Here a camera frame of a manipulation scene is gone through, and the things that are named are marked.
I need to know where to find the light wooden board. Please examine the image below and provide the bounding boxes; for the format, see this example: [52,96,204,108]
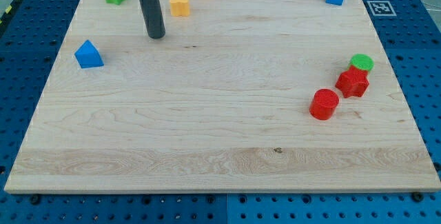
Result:
[5,0,440,194]

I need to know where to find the yellow heart block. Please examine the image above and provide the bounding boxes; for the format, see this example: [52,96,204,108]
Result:
[169,0,190,17]

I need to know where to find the red cylinder block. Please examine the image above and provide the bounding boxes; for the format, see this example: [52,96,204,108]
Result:
[309,88,339,121]

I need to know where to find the red star block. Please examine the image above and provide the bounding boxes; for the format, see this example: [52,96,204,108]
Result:
[336,65,369,98]

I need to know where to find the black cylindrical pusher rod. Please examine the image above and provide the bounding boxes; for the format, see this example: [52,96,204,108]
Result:
[139,0,165,39]

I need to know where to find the blue triangle block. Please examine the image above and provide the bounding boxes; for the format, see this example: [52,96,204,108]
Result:
[74,40,104,69]

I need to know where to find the green cylinder block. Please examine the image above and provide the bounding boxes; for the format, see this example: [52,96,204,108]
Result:
[349,54,374,73]

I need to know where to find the white fiducial marker tag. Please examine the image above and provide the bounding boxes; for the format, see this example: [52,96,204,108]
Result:
[367,0,396,17]

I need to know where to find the black bolt front left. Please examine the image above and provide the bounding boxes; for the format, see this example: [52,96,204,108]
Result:
[29,194,41,205]

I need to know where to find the black bolt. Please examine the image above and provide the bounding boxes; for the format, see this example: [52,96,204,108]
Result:
[29,194,41,205]
[411,192,424,203]

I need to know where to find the black bolt front right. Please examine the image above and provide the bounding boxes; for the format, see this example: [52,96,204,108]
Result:
[411,192,424,203]

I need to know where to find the yellow black hazard tape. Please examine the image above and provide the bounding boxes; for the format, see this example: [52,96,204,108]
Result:
[1,0,23,27]

